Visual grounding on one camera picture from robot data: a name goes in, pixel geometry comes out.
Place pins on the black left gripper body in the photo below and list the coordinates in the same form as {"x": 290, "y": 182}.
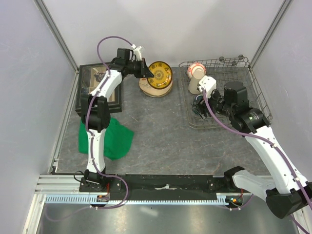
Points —
{"x": 135, "y": 68}

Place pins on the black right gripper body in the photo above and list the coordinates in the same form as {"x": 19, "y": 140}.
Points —
{"x": 216, "y": 102}

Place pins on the cream bird plate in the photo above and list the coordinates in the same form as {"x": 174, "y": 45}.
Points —
{"x": 151, "y": 90}

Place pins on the yellow ceramic plate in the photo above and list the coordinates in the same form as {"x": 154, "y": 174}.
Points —
{"x": 162, "y": 75}

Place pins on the dark green mug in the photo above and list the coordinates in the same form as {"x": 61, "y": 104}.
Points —
{"x": 197, "y": 106}

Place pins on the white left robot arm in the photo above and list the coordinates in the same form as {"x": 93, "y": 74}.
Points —
{"x": 95, "y": 113}

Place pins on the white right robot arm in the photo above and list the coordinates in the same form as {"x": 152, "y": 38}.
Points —
{"x": 288, "y": 191}

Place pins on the beige tall cup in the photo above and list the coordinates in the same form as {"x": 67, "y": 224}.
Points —
{"x": 194, "y": 84}

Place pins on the black framed wooden box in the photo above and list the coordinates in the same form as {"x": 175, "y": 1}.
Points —
{"x": 90, "y": 75}

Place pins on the white red patterned bowl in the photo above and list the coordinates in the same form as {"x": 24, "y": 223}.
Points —
{"x": 196, "y": 69}

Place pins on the green cloth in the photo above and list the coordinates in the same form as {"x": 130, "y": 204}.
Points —
{"x": 117, "y": 140}

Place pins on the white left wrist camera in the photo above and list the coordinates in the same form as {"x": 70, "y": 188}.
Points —
{"x": 137, "y": 52}

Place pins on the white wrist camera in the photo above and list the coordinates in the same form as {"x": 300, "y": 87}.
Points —
{"x": 137, "y": 52}
{"x": 207, "y": 83}

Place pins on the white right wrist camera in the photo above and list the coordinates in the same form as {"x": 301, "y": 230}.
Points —
{"x": 207, "y": 83}

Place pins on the grey wire dish rack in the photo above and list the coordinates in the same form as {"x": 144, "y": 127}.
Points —
{"x": 236, "y": 82}

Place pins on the white slotted cable duct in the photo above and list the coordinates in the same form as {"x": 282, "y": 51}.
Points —
{"x": 96, "y": 200}

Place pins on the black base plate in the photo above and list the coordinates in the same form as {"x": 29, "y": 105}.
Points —
{"x": 160, "y": 187}

